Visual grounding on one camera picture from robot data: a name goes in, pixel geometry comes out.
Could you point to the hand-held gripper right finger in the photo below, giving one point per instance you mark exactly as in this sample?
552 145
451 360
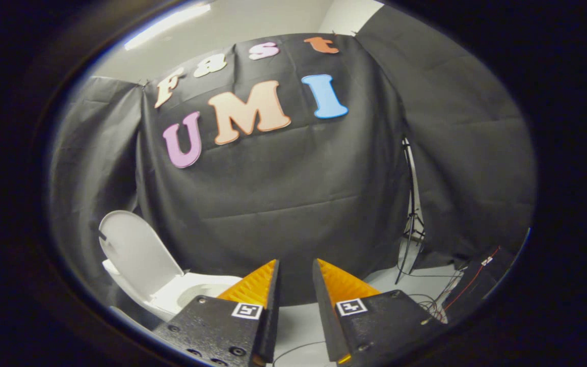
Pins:
326 316

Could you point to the white toilet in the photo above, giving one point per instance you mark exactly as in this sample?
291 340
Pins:
196 288

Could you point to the black backdrop cloth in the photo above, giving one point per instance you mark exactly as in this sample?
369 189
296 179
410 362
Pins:
283 193

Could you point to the black equipment case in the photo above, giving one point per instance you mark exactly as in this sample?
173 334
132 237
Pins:
487 285

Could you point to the black tripod stand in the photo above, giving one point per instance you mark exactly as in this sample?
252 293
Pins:
412 204

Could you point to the white toilet lid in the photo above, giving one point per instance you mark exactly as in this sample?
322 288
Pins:
135 255

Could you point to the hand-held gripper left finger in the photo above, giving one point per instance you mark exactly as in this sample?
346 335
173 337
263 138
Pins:
272 306

